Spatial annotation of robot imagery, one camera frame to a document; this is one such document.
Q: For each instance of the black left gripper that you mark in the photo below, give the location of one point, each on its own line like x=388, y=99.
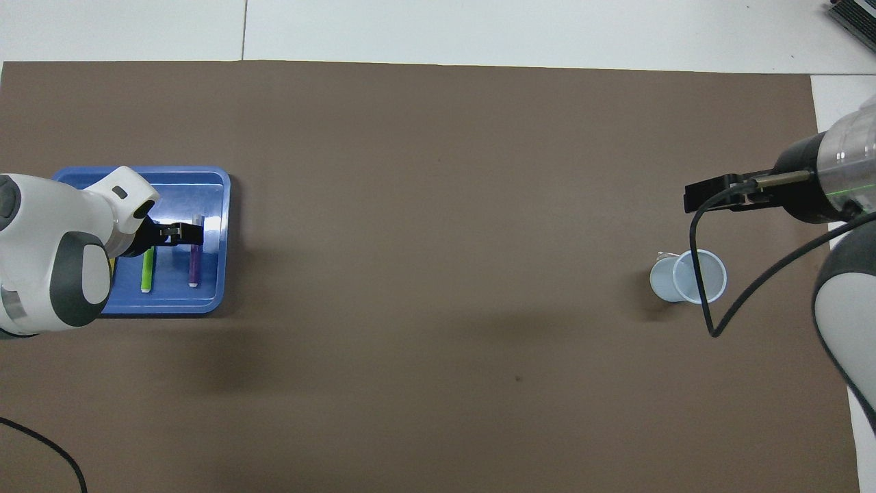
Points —
x=144, y=238

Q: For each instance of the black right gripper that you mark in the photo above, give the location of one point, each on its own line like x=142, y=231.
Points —
x=804, y=195

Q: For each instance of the purple pen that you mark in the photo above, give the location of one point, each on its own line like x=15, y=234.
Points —
x=194, y=267

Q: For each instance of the green pen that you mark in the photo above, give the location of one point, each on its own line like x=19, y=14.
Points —
x=147, y=270

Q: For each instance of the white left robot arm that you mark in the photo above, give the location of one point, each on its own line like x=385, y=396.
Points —
x=48, y=260

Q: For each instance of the blue plastic tray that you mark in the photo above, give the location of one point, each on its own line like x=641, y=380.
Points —
x=205, y=301

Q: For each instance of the translucent plastic cup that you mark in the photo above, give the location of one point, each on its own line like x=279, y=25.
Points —
x=667, y=281

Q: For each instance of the grey striped device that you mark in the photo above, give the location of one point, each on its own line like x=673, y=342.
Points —
x=855, y=17

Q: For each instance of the brown table mat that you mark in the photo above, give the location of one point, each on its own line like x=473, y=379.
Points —
x=438, y=274

